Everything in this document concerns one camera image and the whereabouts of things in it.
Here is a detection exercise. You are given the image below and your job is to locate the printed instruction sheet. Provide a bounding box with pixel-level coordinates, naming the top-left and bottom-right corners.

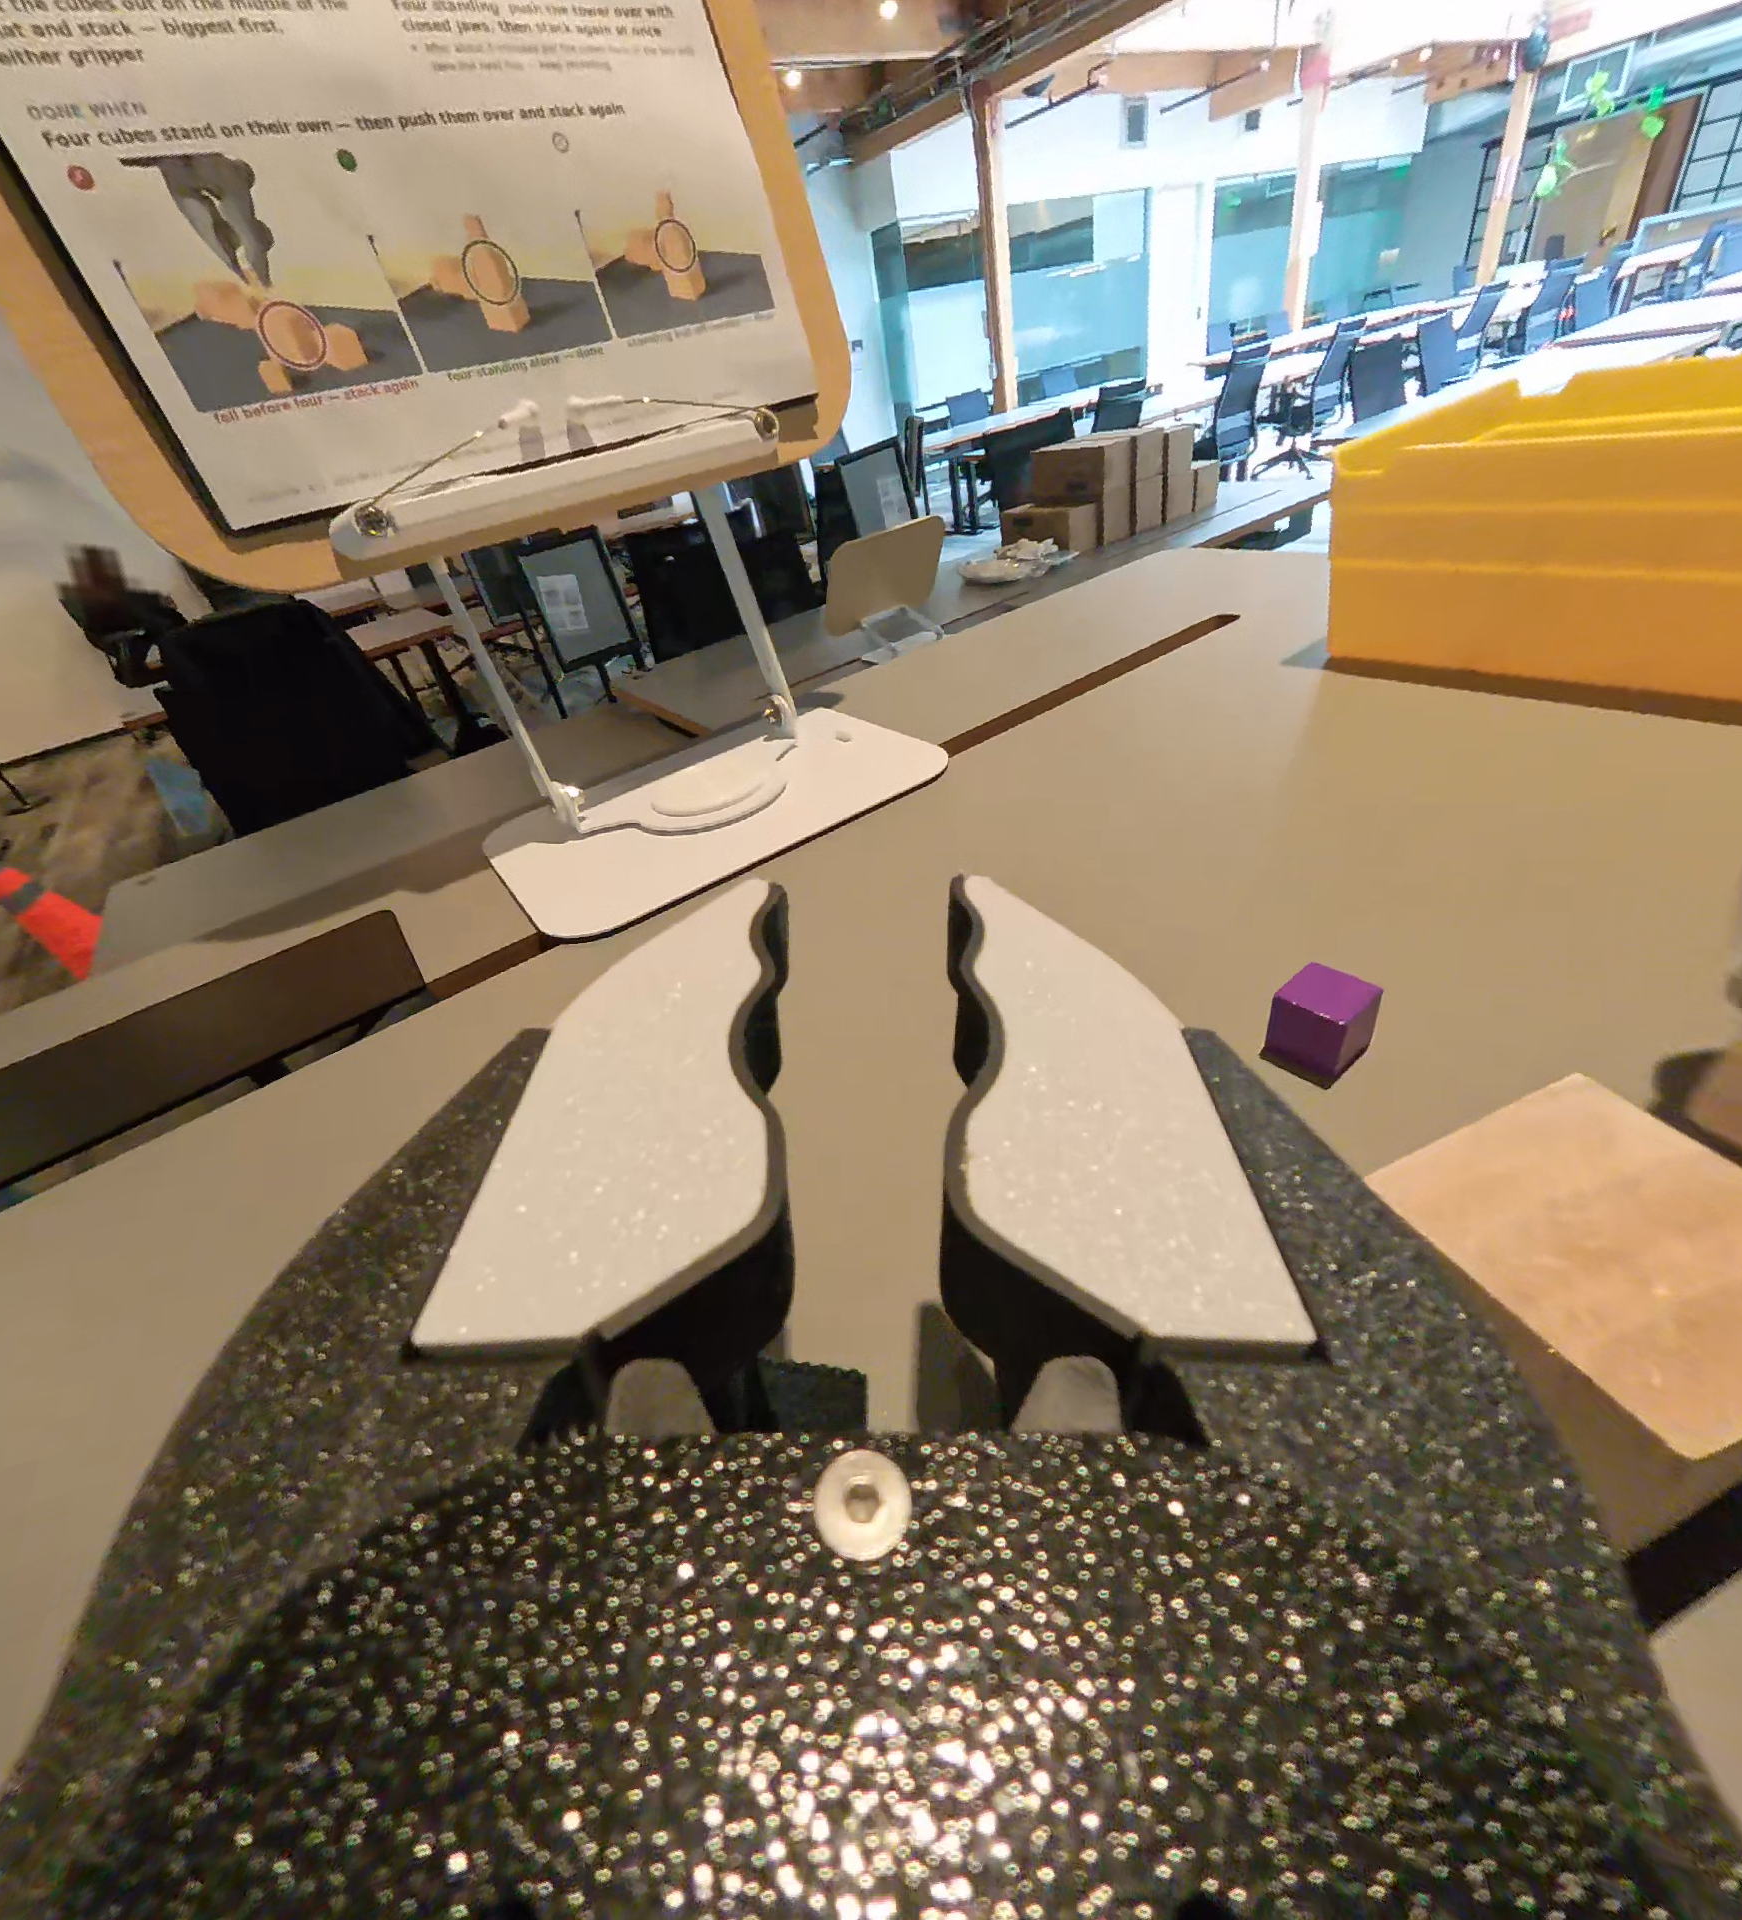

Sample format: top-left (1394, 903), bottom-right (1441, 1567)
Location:
top-left (0, 0), bottom-right (822, 533)

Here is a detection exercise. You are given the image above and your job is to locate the orange striped barrier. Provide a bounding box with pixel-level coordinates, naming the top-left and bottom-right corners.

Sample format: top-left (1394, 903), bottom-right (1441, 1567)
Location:
top-left (0, 828), bottom-right (108, 983)

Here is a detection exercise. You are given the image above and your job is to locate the row of long office tables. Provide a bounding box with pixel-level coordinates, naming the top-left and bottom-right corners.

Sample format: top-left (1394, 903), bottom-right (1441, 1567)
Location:
top-left (915, 241), bottom-right (1742, 528)

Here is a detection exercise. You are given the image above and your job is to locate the row of black office chairs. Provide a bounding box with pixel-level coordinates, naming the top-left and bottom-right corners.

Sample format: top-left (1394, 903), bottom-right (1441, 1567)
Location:
top-left (901, 195), bottom-right (1742, 482)

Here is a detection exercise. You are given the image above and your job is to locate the small purple cube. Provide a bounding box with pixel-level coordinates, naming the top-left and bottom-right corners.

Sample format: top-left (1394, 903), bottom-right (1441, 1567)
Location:
top-left (1265, 963), bottom-right (1384, 1085)

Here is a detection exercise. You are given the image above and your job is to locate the yellow plastic bin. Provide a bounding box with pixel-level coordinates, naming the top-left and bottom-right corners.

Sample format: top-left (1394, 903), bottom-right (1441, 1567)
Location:
top-left (1328, 347), bottom-right (1742, 711)

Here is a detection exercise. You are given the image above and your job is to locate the black office chair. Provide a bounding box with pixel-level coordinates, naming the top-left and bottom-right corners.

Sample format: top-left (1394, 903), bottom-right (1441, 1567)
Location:
top-left (154, 597), bottom-right (441, 839)

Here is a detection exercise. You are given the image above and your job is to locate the small wooden document stand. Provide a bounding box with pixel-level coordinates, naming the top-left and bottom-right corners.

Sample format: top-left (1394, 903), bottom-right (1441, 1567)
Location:
top-left (820, 516), bottom-right (951, 661)

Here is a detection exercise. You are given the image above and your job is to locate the green hanging decoration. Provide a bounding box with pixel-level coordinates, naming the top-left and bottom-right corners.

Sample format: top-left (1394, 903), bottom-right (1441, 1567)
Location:
top-left (1532, 66), bottom-right (1672, 204)

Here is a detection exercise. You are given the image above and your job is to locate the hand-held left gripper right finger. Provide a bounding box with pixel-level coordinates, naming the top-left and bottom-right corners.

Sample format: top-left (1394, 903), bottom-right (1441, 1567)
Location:
top-left (938, 875), bottom-right (1326, 1434)

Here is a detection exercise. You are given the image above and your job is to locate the large wooden cube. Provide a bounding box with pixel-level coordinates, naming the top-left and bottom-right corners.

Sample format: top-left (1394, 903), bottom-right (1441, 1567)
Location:
top-left (1367, 1072), bottom-right (1742, 1554)

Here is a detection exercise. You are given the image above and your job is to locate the wooden board document stand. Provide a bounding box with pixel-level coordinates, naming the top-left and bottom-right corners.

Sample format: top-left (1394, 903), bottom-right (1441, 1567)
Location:
top-left (0, 0), bottom-right (951, 945)

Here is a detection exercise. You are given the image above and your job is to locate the dark brown panel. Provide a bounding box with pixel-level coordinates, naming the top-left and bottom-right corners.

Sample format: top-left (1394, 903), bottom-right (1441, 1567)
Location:
top-left (0, 907), bottom-right (430, 1229)

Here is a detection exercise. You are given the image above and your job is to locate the black framed sign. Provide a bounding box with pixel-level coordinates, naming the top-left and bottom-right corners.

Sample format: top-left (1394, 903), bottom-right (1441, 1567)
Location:
top-left (511, 528), bottom-right (650, 706)
top-left (811, 439), bottom-right (921, 579)

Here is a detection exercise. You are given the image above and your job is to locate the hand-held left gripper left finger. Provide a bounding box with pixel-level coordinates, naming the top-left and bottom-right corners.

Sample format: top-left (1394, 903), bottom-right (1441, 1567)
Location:
top-left (406, 876), bottom-right (795, 1434)

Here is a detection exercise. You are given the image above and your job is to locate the stack of cardboard boxes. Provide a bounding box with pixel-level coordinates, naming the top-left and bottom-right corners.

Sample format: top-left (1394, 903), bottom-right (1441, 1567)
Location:
top-left (1001, 424), bottom-right (1220, 558)

